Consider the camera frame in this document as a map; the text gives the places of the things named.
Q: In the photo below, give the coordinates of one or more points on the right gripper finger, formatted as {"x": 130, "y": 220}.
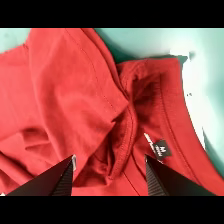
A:
{"x": 53, "y": 181}

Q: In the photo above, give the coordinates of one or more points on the red T-shirt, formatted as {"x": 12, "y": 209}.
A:
{"x": 66, "y": 100}

